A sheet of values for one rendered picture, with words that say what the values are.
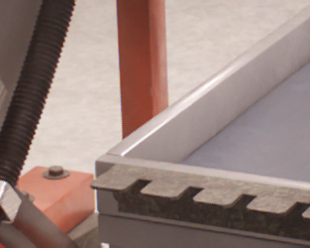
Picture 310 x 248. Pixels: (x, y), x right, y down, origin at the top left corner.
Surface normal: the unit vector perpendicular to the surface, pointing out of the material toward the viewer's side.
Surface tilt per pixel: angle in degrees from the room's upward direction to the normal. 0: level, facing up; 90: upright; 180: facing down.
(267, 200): 0
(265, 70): 90
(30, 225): 90
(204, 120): 90
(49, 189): 0
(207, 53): 0
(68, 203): 90
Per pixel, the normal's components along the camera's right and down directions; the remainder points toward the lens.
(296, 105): -0.04, -0.94
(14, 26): 0.90, 0.11
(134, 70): -0.44, 0.32
